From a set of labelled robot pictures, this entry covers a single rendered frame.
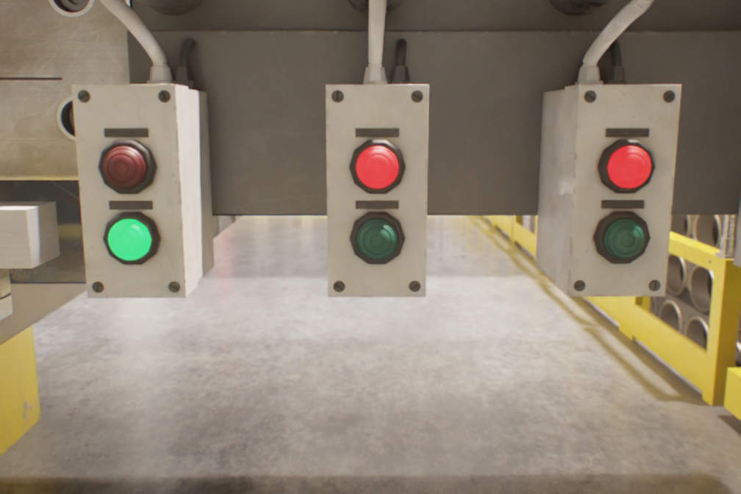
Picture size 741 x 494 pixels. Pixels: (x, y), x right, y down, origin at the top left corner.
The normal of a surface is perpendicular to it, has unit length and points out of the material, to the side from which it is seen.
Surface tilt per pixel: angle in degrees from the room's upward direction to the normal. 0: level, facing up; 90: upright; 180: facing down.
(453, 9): 90
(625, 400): 0
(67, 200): 90
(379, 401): 0
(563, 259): 90
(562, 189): 90
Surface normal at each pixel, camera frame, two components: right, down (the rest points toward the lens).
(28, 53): 0.01, 0.16
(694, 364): -1.00, 0.00
